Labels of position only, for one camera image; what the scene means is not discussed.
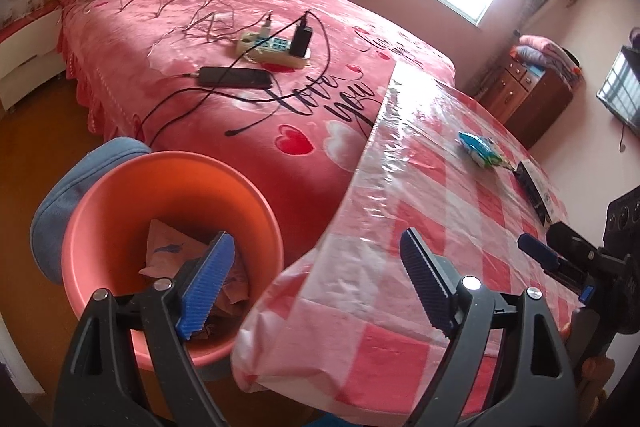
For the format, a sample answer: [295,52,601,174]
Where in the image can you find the white blue carton box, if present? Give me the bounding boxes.
[514,159,563,228]

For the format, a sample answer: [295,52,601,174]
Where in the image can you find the green white snack bag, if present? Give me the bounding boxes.
[458,132,511,169]

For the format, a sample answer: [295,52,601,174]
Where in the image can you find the paper trash in bin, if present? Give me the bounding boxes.
[139,220,250,340]

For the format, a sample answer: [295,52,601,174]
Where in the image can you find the orange plastic trash bin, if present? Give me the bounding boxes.
[61,152,283,367]

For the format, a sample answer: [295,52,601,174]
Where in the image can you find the person's right hand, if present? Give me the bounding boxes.
[560,320,615,423]

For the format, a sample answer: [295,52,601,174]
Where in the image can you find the brown wooden cabinet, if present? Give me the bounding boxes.
[477,55,574,150]

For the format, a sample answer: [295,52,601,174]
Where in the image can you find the blue round stool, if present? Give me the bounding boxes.
[29,136,151,285]

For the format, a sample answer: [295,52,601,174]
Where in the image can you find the folded blankets on cabinet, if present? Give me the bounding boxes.
[510,35,584,89]

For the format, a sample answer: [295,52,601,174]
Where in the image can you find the red white checkered plastic cloth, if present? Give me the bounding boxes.
[231,65,578,426]

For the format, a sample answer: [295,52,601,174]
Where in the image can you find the black phone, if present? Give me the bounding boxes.
[196,67,272,89]

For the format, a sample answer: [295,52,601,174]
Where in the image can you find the white bedside nightstand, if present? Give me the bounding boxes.
[1,4,65,112]

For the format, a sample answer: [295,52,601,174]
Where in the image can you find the pink bed blanket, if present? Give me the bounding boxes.
[60,0,454,262]

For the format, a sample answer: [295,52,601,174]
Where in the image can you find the black charger plug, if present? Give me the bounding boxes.
[288,24,314,58]

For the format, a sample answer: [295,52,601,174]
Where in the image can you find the white power strip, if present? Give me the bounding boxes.
[235,31,311,69]

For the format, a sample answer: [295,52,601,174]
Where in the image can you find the black wall television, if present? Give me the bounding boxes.
[597,46,640,135]

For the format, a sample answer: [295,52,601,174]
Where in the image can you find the black charging cable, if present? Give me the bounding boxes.
[136,8,332,148]

